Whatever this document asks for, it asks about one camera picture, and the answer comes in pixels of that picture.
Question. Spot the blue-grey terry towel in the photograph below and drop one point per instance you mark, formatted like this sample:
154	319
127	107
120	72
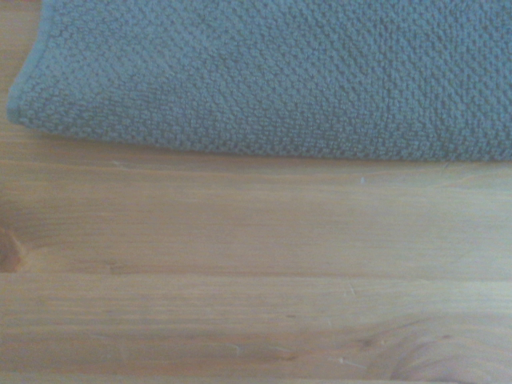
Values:
264	76

